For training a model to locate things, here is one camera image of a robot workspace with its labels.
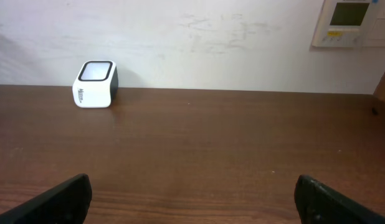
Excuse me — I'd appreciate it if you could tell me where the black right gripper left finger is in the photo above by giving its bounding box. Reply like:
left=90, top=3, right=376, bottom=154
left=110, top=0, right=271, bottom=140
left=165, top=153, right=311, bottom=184
left=0, top=174, right=92, bottom=224

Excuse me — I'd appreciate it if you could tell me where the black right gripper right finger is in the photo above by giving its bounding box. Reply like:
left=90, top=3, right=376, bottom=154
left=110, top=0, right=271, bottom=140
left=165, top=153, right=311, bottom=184
left=294, top=175, right=385, bottom=224

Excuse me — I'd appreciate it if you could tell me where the white barcode scanner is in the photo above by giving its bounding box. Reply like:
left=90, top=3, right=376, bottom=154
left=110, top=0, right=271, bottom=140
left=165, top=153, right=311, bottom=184
left=72, top=60, right=118, bottom=108

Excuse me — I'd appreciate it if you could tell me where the white wall control panel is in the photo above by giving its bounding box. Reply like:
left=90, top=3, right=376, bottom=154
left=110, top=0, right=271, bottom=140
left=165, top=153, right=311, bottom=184
left=311, top=0, right=385, bottom=48

